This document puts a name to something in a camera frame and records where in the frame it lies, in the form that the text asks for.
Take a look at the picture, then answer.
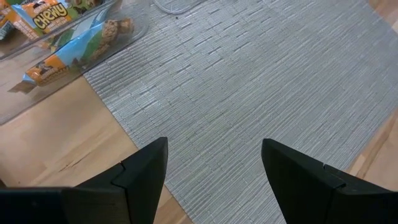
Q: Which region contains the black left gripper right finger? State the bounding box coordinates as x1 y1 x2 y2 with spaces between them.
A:
261 138 398 224

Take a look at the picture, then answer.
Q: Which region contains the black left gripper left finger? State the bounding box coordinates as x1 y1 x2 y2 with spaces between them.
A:
0 136 169 224

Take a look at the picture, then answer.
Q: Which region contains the grey woven placemat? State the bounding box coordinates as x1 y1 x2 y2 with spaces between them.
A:
83 0 398 224

